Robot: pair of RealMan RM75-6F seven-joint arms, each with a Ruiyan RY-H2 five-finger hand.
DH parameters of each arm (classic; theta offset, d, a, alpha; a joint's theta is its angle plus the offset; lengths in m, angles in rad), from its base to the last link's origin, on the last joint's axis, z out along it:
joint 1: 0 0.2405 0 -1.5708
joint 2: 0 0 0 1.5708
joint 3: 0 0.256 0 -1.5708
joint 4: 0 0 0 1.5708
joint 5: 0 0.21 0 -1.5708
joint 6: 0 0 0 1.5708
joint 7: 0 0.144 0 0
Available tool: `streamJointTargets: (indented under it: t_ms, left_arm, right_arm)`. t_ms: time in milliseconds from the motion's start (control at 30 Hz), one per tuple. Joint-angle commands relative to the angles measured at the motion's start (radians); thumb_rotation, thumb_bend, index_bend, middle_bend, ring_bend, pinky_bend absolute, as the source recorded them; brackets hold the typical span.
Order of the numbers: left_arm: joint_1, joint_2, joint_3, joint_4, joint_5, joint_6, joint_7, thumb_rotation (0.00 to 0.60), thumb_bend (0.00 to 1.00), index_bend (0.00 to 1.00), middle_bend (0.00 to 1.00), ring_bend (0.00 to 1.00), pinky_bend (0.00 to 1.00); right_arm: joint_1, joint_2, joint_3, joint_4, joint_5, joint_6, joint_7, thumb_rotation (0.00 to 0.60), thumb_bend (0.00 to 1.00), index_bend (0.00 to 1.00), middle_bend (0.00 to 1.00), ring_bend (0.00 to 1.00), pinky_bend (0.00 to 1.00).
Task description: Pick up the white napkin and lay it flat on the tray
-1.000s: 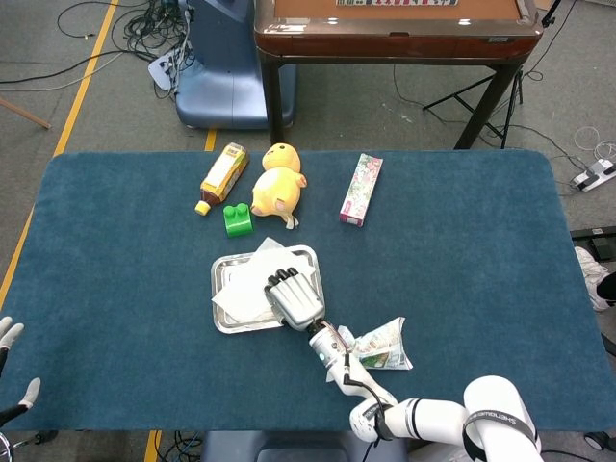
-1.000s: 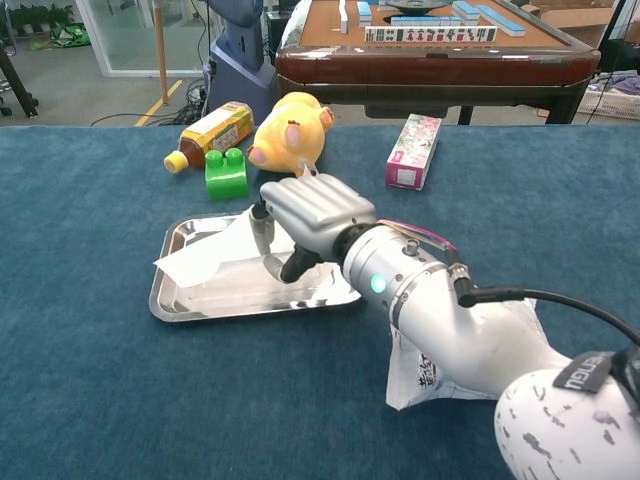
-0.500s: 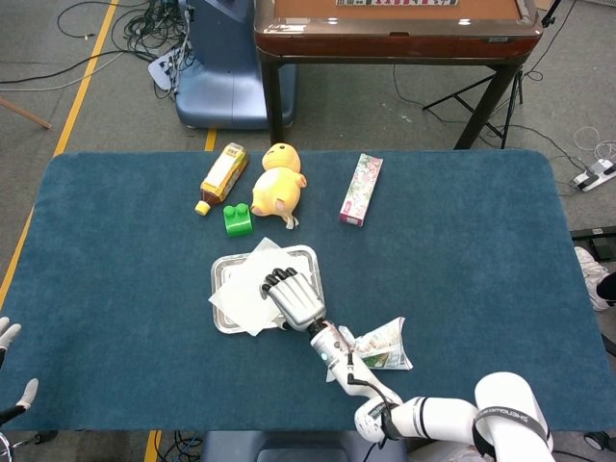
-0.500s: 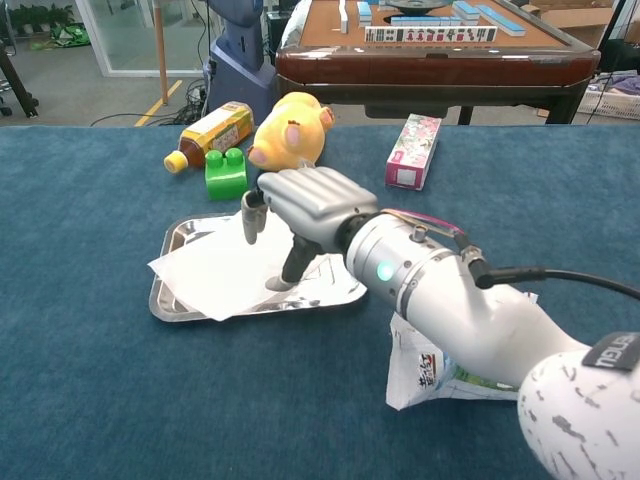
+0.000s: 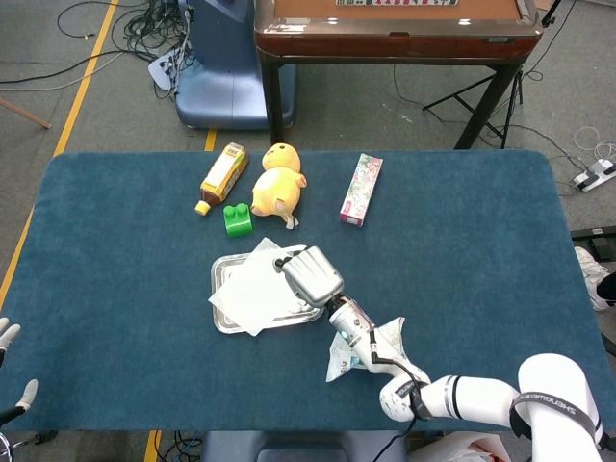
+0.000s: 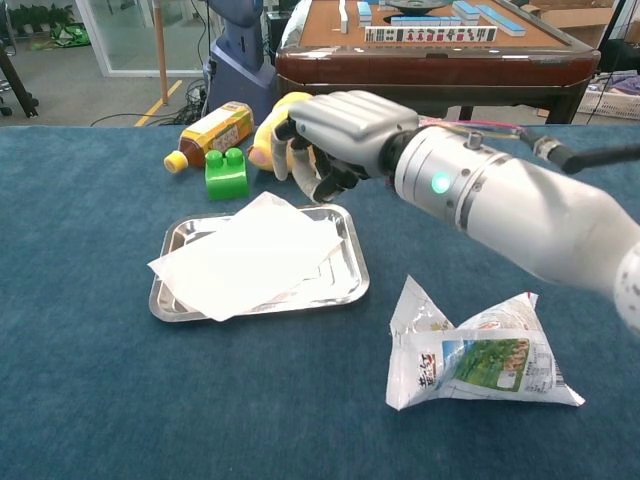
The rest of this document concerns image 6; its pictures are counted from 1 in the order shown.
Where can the brown mahjong table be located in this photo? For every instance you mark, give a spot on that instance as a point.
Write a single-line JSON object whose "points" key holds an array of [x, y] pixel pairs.
{"points": [[430, 65]]}

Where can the blue carpet table cover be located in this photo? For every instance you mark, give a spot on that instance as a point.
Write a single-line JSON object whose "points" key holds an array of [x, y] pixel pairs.
{"points": [[100, 350]]}

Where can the tea bottle with yellow cap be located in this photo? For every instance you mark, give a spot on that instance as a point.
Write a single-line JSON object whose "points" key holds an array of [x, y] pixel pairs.
{"points": [[215, 132]]}

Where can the white plastic basket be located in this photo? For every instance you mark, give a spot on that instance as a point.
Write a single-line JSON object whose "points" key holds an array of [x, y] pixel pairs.
{"points": [[610, 102]]}

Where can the yellow plush toy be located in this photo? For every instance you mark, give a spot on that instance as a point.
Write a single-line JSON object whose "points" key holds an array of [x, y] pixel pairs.
{"points": [[261, 142]]}

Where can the green potted plants row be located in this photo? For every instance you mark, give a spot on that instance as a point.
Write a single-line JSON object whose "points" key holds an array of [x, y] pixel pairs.
{"points": [[40, 15]]}

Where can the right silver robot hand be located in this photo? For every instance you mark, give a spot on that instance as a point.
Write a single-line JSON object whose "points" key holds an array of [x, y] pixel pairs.
{"points": [[350, 130]]}

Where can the green bag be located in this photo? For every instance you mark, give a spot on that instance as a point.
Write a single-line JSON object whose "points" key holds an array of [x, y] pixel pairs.
{"points": [[70, 36]]}

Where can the wooden pole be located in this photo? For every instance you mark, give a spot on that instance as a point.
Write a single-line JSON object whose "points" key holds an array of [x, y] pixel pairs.
{"points": [[161, 50]]}

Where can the black stand leg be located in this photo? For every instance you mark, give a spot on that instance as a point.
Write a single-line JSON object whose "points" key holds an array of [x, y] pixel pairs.
{"points": [[17, 85]]}

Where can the cardboard box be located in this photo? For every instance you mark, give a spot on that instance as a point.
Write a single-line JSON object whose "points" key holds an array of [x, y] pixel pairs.
{"points": [[575, 20]]}

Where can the white faced mahjong tile row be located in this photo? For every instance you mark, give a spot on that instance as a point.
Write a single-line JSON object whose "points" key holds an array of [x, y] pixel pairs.
{"points": [[430, 34]]}

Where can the white paper sheet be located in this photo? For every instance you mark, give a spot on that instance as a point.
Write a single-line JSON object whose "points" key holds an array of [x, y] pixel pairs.
{"points": [[250, 255]]}

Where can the blue backed mahjong tile row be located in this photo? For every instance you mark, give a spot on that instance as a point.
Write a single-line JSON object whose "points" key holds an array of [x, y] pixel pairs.
{"points": [[425, 21], [500, 20]]}

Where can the green toy building brick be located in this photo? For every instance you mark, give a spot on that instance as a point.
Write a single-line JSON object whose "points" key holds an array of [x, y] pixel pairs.
{"points": [[226, 180]]}

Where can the crumpled white food bag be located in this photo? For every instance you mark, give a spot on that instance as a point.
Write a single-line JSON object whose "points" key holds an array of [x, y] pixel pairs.
{"points": [[475, 370]]}

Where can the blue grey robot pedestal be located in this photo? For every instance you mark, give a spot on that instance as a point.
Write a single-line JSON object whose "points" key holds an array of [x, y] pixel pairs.
{"points": [[240, 75]]}

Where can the blue backed mahjong tile stack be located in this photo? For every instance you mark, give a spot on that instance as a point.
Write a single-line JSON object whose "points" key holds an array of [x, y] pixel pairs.
{"points": [[364, 14]]}

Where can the rectangular metal tray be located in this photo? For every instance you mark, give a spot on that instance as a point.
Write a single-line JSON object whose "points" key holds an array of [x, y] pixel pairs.
{"points": [[350, 282]]}

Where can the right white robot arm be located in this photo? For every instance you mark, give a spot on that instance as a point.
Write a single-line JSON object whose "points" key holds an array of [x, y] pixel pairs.
{"points": [[525, 215]]}

